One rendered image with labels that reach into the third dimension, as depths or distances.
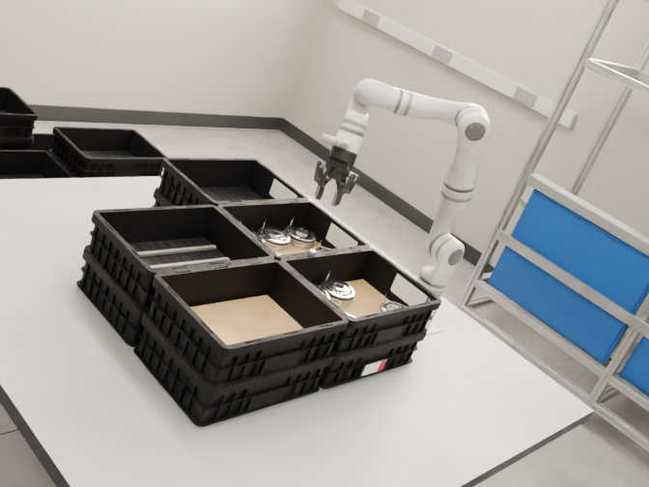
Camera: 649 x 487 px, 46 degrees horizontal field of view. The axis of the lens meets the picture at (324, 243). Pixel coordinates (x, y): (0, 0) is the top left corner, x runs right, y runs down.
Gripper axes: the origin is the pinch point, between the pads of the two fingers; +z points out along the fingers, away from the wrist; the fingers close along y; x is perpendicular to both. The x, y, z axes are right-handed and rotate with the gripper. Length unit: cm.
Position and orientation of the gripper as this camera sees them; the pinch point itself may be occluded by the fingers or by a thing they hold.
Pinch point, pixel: (327, 197)
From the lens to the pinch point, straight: 216.3
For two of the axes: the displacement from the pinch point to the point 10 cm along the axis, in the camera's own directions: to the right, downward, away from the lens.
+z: -3.5, 9.3, 0.9
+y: -7.6, -3.4, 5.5
